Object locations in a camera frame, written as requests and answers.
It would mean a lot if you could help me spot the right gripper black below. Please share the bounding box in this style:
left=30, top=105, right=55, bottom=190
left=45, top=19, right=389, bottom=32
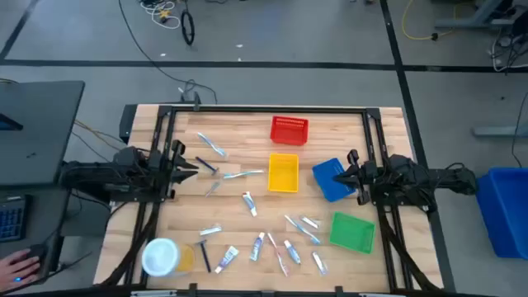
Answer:
left=333, top=148, right=375, bottom=205

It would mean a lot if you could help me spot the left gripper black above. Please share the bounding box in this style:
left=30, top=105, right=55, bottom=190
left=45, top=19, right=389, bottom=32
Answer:
left=166, top=139, right=200, bottom=199

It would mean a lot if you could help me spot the clear blue toothbrush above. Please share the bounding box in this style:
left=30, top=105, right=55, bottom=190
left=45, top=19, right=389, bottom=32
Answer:
left=222, top=169, right=265, bottom=180
left=283, top=214, right=323, bottom=246
left=196, top=131, right=228, bottom=158

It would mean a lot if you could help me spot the yellow plastic basket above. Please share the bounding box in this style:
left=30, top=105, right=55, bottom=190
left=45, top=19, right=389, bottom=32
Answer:
left=267, top=153, right=299, bottom=194

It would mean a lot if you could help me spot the white purple toothpaste tube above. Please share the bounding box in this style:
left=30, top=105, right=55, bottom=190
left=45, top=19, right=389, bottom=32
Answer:
left=214, top=245, right=240, bottom=275

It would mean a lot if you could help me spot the clear red toothbrush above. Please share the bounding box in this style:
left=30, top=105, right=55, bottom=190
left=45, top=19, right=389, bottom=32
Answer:
left=266, top=232, right=291, bottom=278

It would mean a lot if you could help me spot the blue plastic basket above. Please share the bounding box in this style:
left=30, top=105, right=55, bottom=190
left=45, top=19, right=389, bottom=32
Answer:
left=312, top=158, right=358, bottom=203

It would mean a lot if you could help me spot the green plastic basket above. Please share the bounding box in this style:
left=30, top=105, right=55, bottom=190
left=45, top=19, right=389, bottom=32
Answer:
left=328, top=211, right=377, bottom=255

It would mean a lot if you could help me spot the red plastic basket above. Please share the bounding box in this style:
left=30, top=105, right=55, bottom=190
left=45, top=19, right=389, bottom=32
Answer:
left=270, top=115, right=309, bottom=146

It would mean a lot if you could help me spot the yellow jar with white lid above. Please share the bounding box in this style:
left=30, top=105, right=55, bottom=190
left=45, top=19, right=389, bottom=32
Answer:
left=141, top=238, right=196, bottom=278

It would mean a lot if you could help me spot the black desk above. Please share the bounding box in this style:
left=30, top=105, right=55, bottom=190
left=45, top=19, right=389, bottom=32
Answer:
left=0, top=80, right=86, bottom=186

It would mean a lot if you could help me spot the grey metal bar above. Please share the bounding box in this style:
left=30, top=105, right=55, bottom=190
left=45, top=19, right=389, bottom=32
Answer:
left=472, top=123, right=528, bottom=138

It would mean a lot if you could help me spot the large blue plastic bin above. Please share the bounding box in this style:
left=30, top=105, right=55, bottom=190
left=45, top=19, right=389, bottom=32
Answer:
left=474, top=167, right=528, bottom=260

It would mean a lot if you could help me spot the black computer mouse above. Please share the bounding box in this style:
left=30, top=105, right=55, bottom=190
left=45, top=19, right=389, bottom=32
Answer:
left=25, top=243, right=50, bottom=276

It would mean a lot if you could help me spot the black backlit keyboard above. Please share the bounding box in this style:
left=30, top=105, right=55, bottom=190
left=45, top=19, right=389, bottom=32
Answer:
left=0, top=196, right=30, bottom=243

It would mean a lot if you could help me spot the grey desk leg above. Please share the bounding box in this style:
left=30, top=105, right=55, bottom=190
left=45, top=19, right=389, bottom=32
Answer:
left=432, top=0, right=516, bottom=31

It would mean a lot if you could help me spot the person's hand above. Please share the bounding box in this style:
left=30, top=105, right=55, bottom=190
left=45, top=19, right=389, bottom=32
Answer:
left=0, top=248, right=42, bottom=292

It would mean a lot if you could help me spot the black cable bundle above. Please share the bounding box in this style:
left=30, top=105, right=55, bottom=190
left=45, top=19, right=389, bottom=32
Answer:
left=377, top=205, right=438, bottom=292
left=101, top=201, right=162, bottom=286

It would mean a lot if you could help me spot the thin black floor cable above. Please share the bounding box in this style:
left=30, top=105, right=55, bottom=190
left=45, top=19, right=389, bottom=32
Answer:
left=118, top=0, right=219, bottom=105

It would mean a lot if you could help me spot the black ring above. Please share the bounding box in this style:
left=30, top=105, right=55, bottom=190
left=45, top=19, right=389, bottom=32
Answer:
left=181, top=9, right=196, bottom=46

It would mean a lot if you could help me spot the yellow floor cable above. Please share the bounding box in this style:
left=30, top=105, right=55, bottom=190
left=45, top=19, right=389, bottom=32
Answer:
left=402, top=0, right=459, bottom=41

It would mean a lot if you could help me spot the white cable with yellow plug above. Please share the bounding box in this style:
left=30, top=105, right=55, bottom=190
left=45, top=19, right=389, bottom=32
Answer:
left=139, top=0, right=182, bottom=31

